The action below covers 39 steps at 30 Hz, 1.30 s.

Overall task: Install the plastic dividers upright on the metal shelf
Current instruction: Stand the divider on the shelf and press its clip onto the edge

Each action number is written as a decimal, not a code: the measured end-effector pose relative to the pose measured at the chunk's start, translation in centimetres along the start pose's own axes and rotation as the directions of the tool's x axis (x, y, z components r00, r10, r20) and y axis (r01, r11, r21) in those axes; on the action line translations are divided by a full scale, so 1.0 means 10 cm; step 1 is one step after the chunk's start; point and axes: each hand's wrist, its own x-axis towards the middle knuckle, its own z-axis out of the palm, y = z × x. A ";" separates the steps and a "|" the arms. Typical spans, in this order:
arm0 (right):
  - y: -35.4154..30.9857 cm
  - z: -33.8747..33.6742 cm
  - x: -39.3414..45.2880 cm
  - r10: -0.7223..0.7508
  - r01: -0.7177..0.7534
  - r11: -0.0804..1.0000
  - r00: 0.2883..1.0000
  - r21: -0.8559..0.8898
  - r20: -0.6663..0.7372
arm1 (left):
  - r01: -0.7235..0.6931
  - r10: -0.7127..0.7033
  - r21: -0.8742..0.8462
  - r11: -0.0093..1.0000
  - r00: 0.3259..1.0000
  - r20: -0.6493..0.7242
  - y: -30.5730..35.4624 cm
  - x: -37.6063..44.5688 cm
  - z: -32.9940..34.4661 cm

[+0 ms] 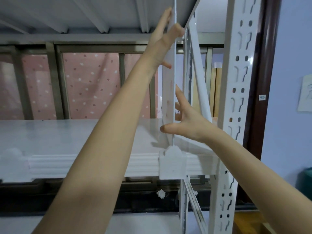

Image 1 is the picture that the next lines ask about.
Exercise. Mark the person's left forearm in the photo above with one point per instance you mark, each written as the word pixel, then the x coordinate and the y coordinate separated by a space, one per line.
pixel 97 155

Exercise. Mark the person's right hand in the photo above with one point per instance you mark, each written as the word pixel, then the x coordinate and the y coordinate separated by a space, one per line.
pixel 195 126

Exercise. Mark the white divider clip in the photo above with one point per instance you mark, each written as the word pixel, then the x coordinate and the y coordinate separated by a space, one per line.
pixel 12 165

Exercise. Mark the white divider panel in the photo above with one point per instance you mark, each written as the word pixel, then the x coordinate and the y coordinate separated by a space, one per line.
pixel 169 95

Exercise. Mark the white paper sign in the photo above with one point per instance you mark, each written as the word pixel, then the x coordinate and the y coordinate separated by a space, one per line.
pixel 306 95

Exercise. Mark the light wooden wardrobe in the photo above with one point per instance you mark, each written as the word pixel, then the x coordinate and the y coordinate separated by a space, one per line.
pixel 217 95

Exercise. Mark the person's right forearm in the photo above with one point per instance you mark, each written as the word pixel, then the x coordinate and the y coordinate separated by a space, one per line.
pixel 256 173

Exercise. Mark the white metal shelving rack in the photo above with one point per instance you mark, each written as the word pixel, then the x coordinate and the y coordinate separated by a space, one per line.
pixel 61 136

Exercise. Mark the crumpled white tissue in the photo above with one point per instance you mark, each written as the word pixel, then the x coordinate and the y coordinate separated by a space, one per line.
pixel 161 193

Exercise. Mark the person's left hand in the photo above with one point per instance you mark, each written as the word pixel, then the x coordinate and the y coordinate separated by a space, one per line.
pixel 161 43

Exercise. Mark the teal green bag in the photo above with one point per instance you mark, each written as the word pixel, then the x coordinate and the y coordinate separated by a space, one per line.
pixel 306 183

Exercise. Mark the metal window frame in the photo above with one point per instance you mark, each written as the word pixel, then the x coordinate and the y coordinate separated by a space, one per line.
pixel 52 82

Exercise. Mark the pink dotted curtain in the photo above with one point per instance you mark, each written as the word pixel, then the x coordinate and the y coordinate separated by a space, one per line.
pixel 92 82

